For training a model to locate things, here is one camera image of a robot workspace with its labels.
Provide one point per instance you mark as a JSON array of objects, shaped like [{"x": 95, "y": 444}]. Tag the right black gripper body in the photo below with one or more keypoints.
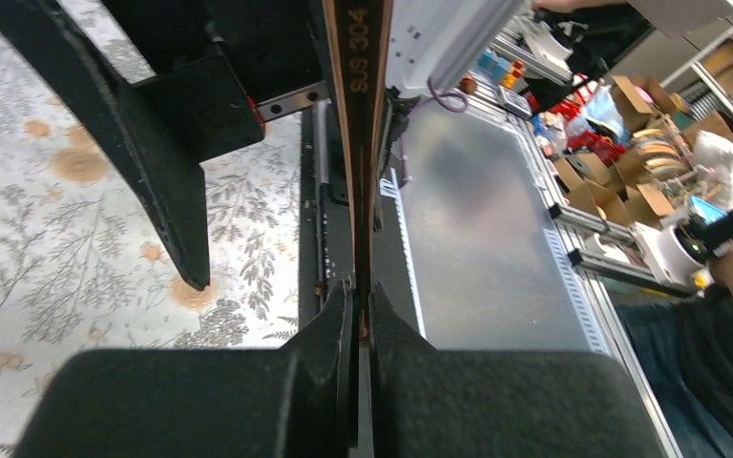
[{"x": 223, "y": 69}]

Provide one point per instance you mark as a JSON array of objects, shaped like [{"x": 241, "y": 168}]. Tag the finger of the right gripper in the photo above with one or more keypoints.
[{"x": 169, "y": 184}]

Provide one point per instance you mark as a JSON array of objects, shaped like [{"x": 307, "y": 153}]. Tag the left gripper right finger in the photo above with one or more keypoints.
[{"x": 400, "y": 402}]

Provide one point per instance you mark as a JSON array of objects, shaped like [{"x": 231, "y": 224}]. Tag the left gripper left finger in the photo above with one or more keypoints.
[{"x": 321, "y": 420}]

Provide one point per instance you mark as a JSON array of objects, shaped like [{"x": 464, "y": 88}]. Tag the copper spoon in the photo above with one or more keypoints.
[{"x": 357, "y": 34}]

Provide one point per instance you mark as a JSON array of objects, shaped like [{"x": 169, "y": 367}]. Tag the floral patterned table mat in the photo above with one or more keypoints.
[{"x": 81, "y": 266}]

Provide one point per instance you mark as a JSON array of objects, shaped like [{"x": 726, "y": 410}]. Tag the cluttered background shelves boxes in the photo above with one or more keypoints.
[{"x": 628, "y": 116}]

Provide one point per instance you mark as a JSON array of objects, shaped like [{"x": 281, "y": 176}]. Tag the white slotted cable duct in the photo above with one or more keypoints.
[{"x": 390, "y": 187}]

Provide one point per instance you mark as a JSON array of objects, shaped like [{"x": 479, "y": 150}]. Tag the aluminium rail right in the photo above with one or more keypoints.
[{"x": 564, "y": 231}]

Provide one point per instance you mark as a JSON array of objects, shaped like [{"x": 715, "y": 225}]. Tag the white teleoperation handle device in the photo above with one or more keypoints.
[{"x": 679, "y": 252}]

